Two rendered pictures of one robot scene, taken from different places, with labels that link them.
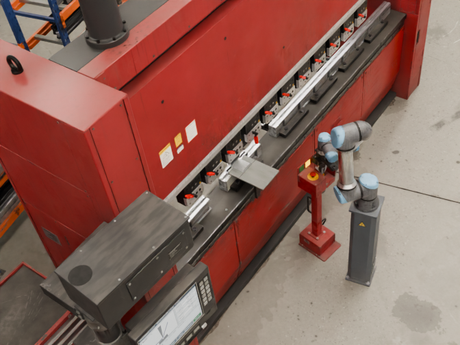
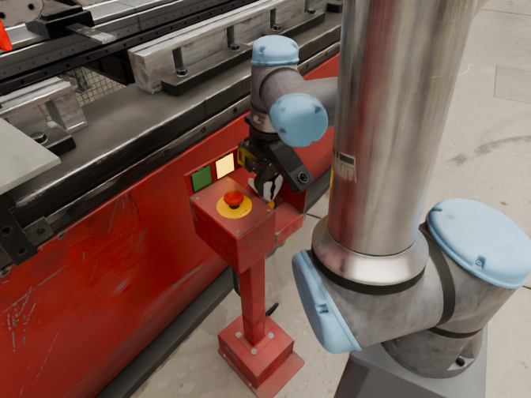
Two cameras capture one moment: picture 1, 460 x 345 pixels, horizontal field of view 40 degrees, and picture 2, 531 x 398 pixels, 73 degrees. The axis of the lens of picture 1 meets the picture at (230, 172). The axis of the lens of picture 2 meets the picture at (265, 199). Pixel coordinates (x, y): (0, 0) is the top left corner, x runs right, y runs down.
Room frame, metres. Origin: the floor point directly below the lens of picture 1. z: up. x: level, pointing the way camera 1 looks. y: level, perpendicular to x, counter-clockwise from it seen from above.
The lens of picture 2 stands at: (2.24, -0.55, 1.30)
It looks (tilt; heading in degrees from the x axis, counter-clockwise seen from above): 44 degrees down; 355
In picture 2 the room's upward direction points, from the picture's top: straight up
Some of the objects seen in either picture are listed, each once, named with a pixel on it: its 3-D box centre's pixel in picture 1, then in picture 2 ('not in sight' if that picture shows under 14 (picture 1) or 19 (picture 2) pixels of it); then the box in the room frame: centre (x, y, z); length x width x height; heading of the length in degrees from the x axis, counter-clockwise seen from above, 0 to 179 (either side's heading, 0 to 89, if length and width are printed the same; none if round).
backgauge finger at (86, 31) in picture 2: not in sight; (75, 24); (3.18, -0.18, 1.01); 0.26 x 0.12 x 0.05; 48
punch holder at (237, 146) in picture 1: (229, 145); not in sight; (2.76, -0.02, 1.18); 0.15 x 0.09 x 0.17; 138
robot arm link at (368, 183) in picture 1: (367, 185); (459, 262); (2.48, -0.81, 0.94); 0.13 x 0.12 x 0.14; 101
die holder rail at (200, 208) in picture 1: (181, 229); not in sight; (2.37, 0.33, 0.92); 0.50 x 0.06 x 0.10; 138
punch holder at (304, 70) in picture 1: (299, 72); not in sight; (3.35, -0.56, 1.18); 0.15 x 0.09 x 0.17; 138
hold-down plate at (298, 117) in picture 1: (294, 122); (211, 66); (3.19, -0.49, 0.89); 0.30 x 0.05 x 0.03; 138
